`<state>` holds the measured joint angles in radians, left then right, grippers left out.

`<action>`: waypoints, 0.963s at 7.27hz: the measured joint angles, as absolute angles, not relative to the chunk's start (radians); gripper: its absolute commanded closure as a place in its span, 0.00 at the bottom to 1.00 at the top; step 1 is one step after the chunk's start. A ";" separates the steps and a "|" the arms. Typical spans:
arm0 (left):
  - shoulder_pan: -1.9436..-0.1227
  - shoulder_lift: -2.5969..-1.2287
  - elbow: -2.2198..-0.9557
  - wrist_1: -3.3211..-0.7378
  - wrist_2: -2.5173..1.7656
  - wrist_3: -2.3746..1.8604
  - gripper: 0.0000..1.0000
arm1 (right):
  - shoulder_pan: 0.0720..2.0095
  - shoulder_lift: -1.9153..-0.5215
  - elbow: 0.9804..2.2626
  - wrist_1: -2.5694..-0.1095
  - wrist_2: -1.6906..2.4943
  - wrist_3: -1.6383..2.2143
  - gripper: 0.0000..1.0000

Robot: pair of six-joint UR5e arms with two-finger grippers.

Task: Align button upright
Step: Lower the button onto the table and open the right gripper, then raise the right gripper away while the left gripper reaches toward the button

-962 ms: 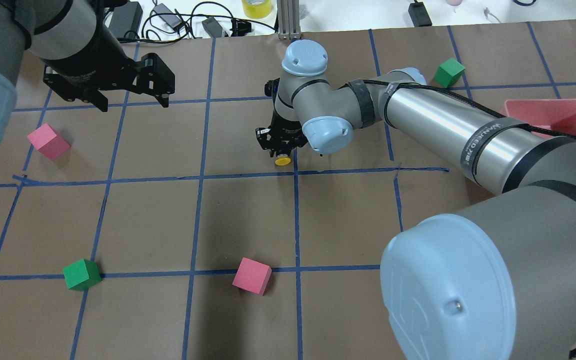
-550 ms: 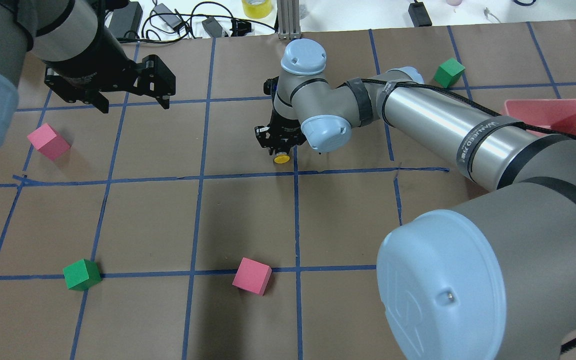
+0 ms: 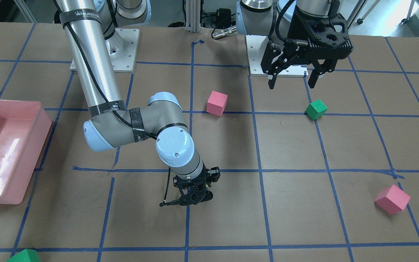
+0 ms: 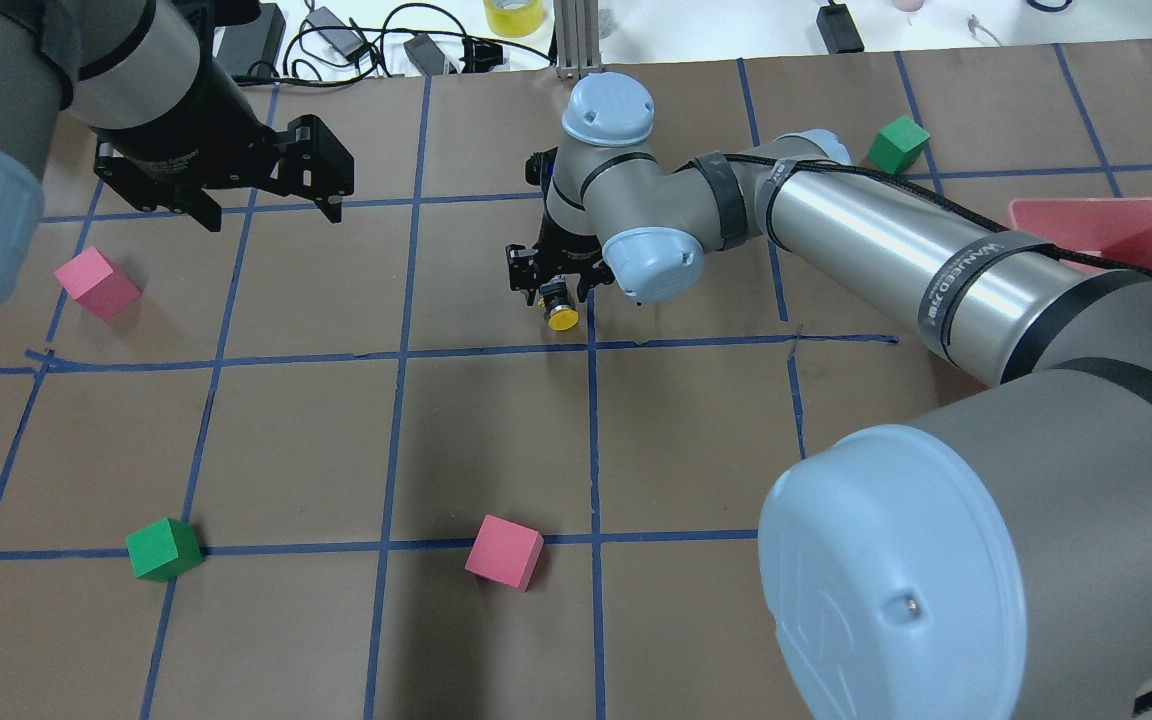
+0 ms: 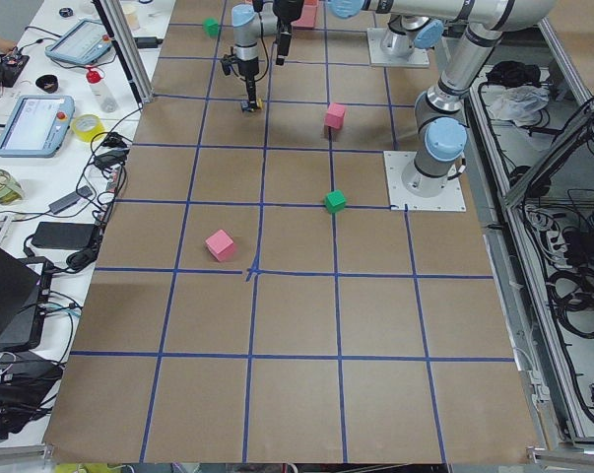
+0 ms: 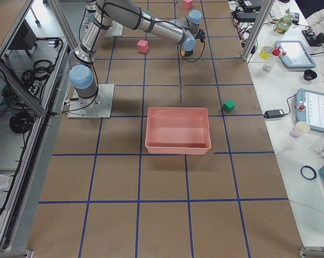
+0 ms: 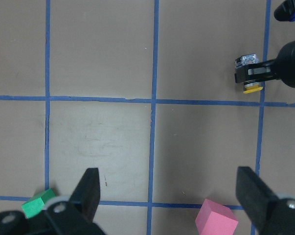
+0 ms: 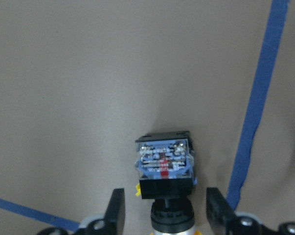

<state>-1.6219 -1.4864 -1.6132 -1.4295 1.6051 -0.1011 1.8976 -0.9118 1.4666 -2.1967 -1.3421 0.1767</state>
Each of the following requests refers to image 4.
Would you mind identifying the green foam cube far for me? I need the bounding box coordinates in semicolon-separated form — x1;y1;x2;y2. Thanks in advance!
867;115;931;176

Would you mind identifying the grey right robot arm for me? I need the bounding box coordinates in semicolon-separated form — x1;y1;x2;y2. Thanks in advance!
507;73;1152;719

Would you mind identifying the green foam cube near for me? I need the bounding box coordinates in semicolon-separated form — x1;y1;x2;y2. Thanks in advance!
126;518;204;583

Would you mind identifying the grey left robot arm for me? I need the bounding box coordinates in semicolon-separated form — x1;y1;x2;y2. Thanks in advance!
0;1;355;306

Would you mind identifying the black cable bundle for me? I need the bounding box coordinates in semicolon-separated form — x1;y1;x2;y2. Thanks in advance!
281;2;552;89

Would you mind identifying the black power adapter right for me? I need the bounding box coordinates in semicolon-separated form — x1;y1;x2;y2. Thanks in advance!
814;1;865;55

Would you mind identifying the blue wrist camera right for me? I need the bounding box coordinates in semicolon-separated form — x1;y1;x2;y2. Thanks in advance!
524;147;558;192

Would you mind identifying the green foam cube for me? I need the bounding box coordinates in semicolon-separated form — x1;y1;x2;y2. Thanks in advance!
867;115;931;176
126;518;204;583

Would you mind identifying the yellow push button switch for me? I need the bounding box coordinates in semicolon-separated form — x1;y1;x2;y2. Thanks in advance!
538;275;579;332

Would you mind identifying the black power adapter left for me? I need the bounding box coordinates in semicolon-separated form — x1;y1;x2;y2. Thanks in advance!
215;3;285;79

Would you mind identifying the pink foam cube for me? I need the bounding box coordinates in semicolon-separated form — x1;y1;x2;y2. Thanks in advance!
52;247;143;323
463;514;545;591

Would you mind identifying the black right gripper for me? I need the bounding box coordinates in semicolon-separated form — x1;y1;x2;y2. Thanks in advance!
506;190;614;306

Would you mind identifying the yellow tape roll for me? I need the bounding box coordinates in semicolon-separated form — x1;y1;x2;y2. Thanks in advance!
483;0;545;38

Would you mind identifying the aluminium profile post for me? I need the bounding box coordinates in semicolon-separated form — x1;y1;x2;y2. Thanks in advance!
553;0;604;79

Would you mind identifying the pink plastic tray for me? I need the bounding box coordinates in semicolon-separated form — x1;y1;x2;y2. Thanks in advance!
1007;197;1152;270

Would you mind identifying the pink foam cube left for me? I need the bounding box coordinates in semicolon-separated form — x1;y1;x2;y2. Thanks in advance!
52;247;143;323

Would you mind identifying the pink foam cube centre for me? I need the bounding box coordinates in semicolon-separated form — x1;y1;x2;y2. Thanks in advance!
463;514;545;591

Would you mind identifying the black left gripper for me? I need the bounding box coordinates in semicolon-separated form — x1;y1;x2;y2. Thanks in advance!
93;70;355;233

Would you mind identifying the black power adapter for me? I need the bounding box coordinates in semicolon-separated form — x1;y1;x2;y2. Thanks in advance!
814;1;865;55
215;3;285;79

